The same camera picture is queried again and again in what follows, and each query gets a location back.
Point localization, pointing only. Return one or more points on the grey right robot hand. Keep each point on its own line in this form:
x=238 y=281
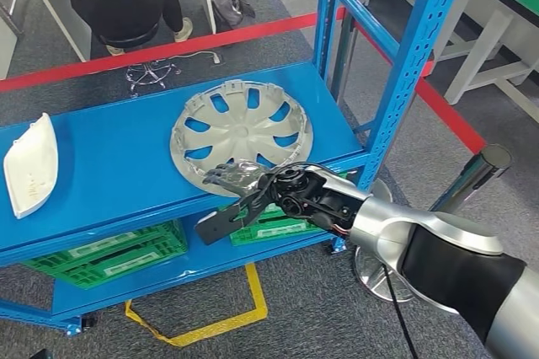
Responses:
x=244 y=178

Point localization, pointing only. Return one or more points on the silver plastic wheel hubcap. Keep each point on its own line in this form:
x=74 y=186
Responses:
x=240 y=133

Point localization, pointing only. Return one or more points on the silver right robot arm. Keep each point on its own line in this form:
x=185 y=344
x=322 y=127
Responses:
x=421 y=233

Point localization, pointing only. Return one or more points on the blue metal shelf rack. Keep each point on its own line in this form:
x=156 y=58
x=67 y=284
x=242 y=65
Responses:
x=126 y=155

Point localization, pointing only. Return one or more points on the black shelf caster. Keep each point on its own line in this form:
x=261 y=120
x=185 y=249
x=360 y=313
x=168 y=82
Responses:
x=88 y=321

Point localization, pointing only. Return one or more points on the white workbench with green top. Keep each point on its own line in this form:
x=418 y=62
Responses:
x=476 y=44

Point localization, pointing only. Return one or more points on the green plastic crate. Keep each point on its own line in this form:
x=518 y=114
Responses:
x=126 y=267
x=274 y=231

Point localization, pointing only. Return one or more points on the stool with chrome base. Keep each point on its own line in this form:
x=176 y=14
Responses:
x=151 y=73

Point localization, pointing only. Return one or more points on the red barrier belt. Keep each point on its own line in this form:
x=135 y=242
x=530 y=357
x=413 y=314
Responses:
x=450 y=116
x=168 y=49

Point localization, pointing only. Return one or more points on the grey bag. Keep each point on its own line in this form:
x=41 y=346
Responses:
x=227 y=7

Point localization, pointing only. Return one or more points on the dark stanchion pole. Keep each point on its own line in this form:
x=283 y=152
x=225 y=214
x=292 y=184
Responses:
x=341 y=60

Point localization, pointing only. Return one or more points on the white plastic mirror cover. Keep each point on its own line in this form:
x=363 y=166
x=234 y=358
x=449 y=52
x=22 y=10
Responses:
x=29 y=166

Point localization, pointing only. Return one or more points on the white panel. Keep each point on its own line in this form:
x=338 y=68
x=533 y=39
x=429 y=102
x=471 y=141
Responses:
x=6 y=49

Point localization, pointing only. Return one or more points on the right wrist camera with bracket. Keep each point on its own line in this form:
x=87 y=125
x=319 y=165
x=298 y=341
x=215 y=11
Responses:
x=215 y=225

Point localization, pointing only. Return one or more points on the chrome stanchion post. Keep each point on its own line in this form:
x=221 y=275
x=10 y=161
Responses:
x=476 y=175
x=381 y=194

